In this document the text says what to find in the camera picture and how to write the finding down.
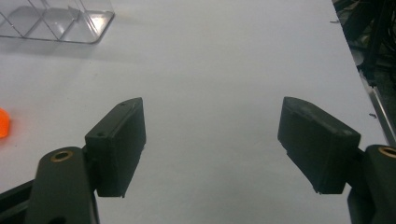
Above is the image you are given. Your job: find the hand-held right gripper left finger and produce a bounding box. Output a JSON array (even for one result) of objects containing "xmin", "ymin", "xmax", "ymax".
[{"xmin": 84, "ymin": 96, "xmax": 148, "ymax": 199}]

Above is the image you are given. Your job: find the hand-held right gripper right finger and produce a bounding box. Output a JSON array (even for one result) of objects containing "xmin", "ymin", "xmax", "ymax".
[{"xmin": 277, "ymin": 96, "xmax": 361, "ymax": 195}]

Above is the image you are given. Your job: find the orange highlighter pen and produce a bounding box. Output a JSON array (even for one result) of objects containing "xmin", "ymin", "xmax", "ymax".
[{"xmin": 0, "ymin": 107, "xmax": 11, "ymax": 139}]

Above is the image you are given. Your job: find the clear plastic organizer box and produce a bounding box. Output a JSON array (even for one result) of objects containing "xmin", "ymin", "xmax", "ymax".
[{"xmin": 0, "ymin": 0, "xmax": 116, "ymax": 45}]

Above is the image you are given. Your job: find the metal floor rail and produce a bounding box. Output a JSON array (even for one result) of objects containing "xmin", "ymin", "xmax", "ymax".
[{"xmin": 358, "ymin": 69, "xmax": 396, "ymax": 147}]

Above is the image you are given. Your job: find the black metal stand with cables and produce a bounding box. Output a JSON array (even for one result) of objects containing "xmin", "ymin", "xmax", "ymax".
[{"xmin": 331, "ymin": 0, "xmax": 396, "ymax": 91}]

